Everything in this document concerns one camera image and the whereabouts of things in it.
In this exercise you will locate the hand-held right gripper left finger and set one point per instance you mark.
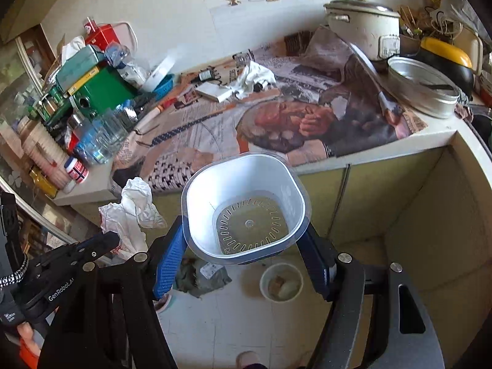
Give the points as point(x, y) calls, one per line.
point(168, 265)

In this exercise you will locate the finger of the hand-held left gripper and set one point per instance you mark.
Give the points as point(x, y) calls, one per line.
point(98, 246)

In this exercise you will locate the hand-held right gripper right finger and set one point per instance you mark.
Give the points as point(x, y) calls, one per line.
point(317, 267)

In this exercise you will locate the white round floor bin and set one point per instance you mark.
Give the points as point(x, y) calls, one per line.
point(280, 282)

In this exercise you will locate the white tissue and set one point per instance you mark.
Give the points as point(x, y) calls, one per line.
point(130, 207)
point(253, 77)

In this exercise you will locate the white plastic container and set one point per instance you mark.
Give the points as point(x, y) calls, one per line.
point(246, 184)

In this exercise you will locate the person's left hand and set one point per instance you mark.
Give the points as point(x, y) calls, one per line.
point(27, 334)

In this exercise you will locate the pink white round bowl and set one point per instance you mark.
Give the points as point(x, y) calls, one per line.
point(163, 303)

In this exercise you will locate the grey green plastic bag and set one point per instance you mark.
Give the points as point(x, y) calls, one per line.
point(207, 275)

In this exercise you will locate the white bottle with red label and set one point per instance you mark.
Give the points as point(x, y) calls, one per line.
point(75, 169)

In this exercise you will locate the yellow green lower cabinet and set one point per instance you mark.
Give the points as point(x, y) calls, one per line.
point(365, 200)

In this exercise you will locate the yellow bottle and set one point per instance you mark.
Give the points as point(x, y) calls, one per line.
point(40, 182)

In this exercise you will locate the glass bottle with steel lid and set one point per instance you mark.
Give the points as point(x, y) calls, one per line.
point(90, 142)

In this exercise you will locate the pink ribbed cup stack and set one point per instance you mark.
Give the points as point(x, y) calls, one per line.
point(42, 150)

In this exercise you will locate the person's foot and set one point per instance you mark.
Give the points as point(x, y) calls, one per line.
point(250, 359)

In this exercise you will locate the clear glass mug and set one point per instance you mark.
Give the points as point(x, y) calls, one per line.
point(115, 127)

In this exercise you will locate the newspaper print table cover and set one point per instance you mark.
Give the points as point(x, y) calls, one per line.
point(173, 138)

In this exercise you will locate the glass spice jar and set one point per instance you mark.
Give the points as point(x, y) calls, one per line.
point(48, 105)

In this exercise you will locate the newspaper with photo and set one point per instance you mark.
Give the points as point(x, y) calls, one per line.
point(307, 115)

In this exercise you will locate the green metal box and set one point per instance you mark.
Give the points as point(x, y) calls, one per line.
point(100, 88)

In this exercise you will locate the yellow flat box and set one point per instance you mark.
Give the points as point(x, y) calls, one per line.
point(82, 78)

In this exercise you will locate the blue plastic basket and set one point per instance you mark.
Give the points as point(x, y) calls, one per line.
point(161, 88)

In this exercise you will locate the small white flat box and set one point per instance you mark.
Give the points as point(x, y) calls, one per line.
point(211, 92)

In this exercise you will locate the teal tissue pack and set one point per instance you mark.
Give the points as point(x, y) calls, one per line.
point(78, 65)

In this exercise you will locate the blue white plastic packet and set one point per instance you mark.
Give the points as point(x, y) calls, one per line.
point(123, 61)

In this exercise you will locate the small black device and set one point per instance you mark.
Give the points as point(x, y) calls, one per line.
point(207, 75)

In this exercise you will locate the round aluminium pan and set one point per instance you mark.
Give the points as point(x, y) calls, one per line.
point(422, 88)

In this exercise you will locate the red tin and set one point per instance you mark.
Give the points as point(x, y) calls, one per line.
point(102, 36)

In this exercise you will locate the yellow black appliance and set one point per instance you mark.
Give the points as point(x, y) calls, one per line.
point(447, 61)

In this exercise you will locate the white rice cooker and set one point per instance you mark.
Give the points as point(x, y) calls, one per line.
point(361, 27)

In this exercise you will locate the white plastic tub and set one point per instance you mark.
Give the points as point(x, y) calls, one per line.
point(474, 52)

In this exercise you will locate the wooden chopsticks bundle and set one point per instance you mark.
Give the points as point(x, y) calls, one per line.
point(409, 15)

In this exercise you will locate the clear plastic bag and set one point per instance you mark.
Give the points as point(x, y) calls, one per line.
point(457, 4)

